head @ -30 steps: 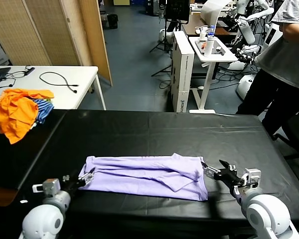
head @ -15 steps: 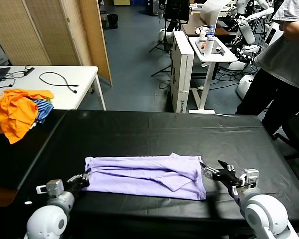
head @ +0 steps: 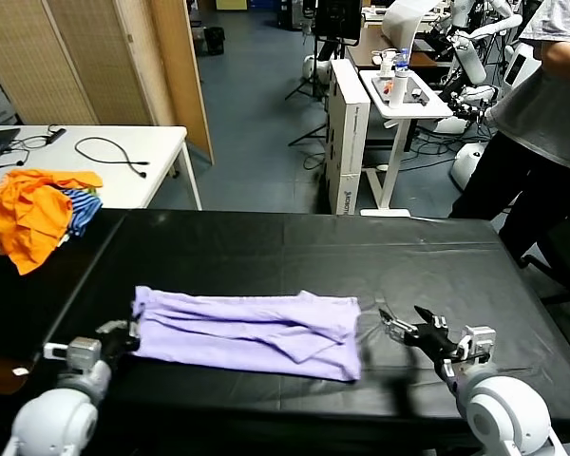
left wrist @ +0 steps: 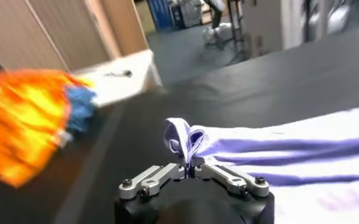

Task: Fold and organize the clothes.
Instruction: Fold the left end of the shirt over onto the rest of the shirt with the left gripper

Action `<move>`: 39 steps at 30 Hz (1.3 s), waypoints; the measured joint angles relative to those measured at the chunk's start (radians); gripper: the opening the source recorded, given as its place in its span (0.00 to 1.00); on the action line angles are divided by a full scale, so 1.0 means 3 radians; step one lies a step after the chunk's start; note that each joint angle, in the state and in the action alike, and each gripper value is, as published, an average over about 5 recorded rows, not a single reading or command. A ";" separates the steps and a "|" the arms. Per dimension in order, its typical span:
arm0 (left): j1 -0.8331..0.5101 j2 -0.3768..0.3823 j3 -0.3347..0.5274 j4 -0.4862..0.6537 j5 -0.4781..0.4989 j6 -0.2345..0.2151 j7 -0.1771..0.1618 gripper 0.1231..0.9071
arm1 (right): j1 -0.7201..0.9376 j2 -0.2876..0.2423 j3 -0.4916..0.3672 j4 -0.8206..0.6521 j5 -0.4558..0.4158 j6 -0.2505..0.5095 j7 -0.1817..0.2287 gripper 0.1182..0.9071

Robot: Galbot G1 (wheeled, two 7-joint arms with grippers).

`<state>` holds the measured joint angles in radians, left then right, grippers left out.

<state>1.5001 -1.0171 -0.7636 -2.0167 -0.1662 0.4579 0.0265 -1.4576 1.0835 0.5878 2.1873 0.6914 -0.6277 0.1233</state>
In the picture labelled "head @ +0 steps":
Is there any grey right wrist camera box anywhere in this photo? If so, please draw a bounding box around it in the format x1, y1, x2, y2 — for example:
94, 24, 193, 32
458, 325, 498, 367

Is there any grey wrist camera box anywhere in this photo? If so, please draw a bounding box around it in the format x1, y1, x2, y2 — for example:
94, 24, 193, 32
458, 325, 498, 367
43, 336, 104, 374

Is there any white standing desk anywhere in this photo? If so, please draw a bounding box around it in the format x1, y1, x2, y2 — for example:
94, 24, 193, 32
359, 69, 456, 219

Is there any tall white cardboard box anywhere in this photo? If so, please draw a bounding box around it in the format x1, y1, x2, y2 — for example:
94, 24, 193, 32
325, 59, 372, 216

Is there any black looped cable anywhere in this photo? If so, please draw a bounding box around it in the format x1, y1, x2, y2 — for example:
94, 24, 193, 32
74, 136, 152, 180

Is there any white round floor device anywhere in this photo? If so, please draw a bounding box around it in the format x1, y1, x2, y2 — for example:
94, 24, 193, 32
302, 54, 332, 82

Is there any lavender t-shirt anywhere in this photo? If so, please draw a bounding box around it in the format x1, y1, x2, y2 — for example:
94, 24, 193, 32
131, 284, 363, 383

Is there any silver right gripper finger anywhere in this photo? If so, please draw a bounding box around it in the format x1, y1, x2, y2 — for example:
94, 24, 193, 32
378, 307, 422, 344
413, 305, 451, 333

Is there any black side table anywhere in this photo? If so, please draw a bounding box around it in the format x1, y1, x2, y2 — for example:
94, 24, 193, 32
0, 208, 129, 395

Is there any black table cover sheet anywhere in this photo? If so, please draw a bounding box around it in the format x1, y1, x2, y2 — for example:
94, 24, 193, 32
32, 208, 570, 428

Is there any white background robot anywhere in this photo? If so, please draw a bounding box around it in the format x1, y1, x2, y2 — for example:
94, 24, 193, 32
431, 0, 542, 191

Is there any person in grey shirt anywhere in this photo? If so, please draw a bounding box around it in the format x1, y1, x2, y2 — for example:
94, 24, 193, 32
448, 0, 570, 286

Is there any black headset cable with dongle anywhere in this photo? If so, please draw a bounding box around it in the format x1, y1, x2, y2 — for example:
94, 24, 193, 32
7, 123, 68, 167

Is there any orange garment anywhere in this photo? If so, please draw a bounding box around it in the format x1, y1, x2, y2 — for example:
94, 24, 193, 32
0, 168, 105, 276

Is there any black bin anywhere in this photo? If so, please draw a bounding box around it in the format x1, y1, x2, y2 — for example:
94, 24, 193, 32
203, 27, 227, 57

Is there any clear water bottle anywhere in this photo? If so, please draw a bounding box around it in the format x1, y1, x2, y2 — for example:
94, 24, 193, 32
394, 48, 412, 77

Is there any grey tray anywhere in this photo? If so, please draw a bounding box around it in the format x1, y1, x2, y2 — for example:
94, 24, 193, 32
371, 75, 433, 106

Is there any blue striped garment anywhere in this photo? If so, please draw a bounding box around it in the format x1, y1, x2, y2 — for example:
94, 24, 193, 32
61, 187, 104, 238

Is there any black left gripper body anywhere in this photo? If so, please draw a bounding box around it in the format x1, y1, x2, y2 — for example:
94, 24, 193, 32
99, 331, 142, 362

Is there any brown wooden desk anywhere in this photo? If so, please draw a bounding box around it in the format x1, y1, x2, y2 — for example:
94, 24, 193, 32
346, 23, 457, 72

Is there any white curved sheet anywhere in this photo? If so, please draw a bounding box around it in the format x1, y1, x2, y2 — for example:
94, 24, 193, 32
383, 0, 446, 52

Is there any white tumbler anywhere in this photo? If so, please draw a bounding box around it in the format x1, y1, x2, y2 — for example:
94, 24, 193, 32
389, 70, 409, 110

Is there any white table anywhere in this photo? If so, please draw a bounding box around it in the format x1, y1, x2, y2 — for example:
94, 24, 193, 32
0, 124, 204, 211

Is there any wooden folding screen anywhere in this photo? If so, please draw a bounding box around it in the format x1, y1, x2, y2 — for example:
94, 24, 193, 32
0, 0, 216, 166

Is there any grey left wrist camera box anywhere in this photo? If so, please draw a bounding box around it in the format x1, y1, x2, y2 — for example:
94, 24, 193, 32
43, 336, 104, 374

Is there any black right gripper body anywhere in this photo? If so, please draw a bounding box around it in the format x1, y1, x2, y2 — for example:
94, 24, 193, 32
403, 330, 462, 362

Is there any black monitor on tripod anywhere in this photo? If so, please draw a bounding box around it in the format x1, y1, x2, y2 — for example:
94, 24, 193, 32
284, 0, 365, 104

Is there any white cup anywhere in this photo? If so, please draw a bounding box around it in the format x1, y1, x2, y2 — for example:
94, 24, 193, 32
379, 49, 399, 80

